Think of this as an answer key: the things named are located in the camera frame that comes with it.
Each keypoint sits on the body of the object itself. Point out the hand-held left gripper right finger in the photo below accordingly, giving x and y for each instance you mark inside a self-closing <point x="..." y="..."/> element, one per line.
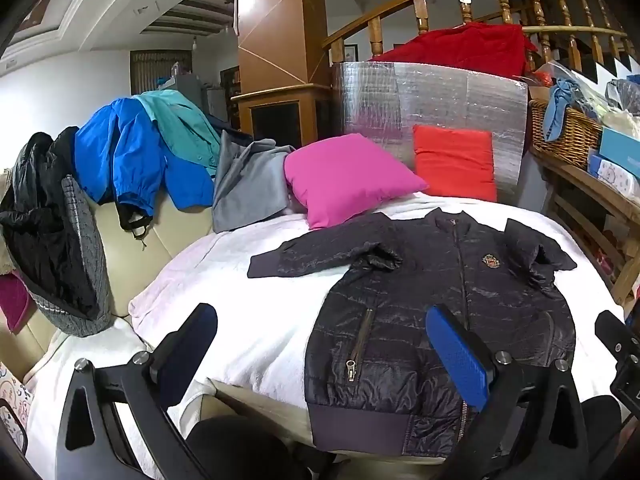
<point x="457" y="355"/>

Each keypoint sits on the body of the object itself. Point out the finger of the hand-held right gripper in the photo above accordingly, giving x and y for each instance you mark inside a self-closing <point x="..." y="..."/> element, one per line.
<point x="612" y="330"/>

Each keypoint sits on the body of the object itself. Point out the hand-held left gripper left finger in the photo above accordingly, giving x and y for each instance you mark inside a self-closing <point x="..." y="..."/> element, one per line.
<point x="192" y="332"/>

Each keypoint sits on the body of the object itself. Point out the black quilted jacket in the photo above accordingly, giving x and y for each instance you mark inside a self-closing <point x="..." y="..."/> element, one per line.
<point x="400" y="320"/>

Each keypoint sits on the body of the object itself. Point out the white blanket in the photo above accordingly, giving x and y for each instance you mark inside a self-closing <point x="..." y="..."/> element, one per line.
<point x="240" y="310"/>

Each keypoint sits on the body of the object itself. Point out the person's right leg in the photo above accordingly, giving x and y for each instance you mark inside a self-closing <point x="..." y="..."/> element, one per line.
<point x="600" y="435"/>

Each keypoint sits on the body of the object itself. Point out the person's leg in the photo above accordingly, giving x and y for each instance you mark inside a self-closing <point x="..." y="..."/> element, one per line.
<point x="250" y="450"/>
<point x="600" y="435"/>

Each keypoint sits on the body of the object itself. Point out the person's left leg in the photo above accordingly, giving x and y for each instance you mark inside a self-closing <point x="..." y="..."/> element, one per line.
<point x="250" y="450"/>

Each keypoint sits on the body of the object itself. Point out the wooden table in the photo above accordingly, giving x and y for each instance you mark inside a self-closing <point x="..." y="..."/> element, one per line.
<point x="590" y="185"/>

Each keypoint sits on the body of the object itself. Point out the grey checked garment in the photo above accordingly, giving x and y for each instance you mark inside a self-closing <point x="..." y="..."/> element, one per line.
<point x="85" y="225"/>

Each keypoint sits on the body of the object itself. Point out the white patterned tissue pack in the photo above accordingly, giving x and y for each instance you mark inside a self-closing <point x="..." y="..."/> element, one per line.
<point x="612" y="175"/>

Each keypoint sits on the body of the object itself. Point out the magenta cloth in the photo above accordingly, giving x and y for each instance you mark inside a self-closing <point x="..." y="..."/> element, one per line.
<point x="15" y="300"/>

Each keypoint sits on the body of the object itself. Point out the black puffer jacket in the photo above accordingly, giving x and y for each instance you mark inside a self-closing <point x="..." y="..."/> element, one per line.
<point x="40" y="230"/>

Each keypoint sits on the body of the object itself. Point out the printed cushion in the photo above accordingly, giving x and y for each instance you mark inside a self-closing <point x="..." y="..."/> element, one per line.
<point x="12" y="400"/>

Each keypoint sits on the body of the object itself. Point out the blue jacket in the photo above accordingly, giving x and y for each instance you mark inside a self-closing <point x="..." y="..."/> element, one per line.
<point x="125" y="150"/>

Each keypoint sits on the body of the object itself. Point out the orange-red pillow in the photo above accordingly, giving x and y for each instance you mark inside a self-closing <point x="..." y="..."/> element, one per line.
<point x="455" y="160"/>

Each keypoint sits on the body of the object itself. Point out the wicker basket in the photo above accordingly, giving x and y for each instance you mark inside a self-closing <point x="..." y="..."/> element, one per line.
<point x="570" y="135"/>

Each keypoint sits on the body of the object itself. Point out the teal shirt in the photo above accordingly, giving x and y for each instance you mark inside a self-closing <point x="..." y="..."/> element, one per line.
<point x="185" y="125"/>

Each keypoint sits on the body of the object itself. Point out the cream plastic bag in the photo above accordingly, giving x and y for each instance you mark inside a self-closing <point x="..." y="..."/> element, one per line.
<point x="622" y="122"/>

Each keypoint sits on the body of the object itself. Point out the pink pillow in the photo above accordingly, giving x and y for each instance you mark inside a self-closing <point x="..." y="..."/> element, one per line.
<point x="345" y="180"/>

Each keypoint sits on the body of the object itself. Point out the blue cloth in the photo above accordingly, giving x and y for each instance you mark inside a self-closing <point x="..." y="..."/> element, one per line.
<point x="555" y="115"/>

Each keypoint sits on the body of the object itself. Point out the grey fridge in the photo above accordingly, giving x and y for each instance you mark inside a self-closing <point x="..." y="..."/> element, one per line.
<point x="192" y="90"/>

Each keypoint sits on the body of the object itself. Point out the silver foil insulation mat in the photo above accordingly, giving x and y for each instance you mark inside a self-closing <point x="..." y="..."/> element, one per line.
<point x="435" y="95"/>

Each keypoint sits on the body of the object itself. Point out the brown curtain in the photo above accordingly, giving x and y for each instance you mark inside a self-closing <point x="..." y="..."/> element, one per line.
<point x="150" y="67"/>

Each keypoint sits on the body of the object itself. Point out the red cloth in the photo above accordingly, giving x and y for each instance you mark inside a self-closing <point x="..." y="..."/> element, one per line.
<point x="465" y="50"/>

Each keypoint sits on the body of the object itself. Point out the wooden pillar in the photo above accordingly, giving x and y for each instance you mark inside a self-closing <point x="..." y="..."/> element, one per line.
<point x="280" y="25"/>

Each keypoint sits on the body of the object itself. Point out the wooden stair railing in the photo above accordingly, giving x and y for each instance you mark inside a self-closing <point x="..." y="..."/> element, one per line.
<point x="422" y="15"/>

